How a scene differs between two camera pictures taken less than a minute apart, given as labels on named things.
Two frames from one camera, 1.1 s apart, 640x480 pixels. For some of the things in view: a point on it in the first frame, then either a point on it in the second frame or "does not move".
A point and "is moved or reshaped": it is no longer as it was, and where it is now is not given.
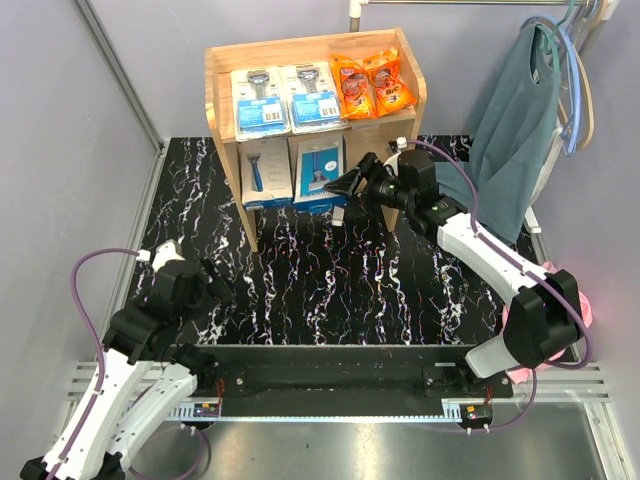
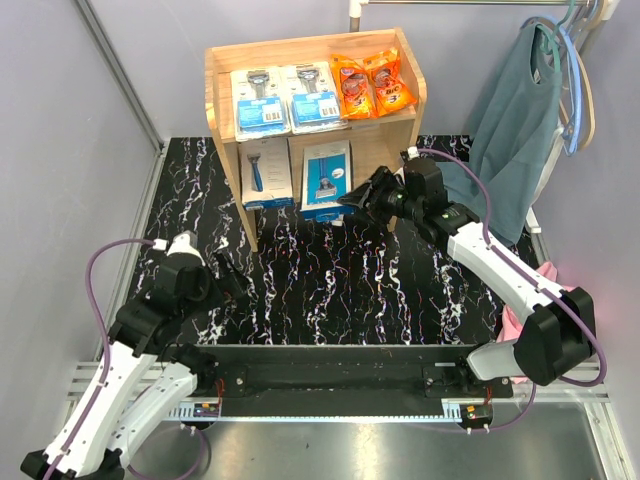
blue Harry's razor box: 317,163 is moved or reshaped
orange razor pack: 354,87 does not move
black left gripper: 220,288 -> 234,283
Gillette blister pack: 313,102 does not move
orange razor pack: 387,88 does not move
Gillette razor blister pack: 260,103 does not move
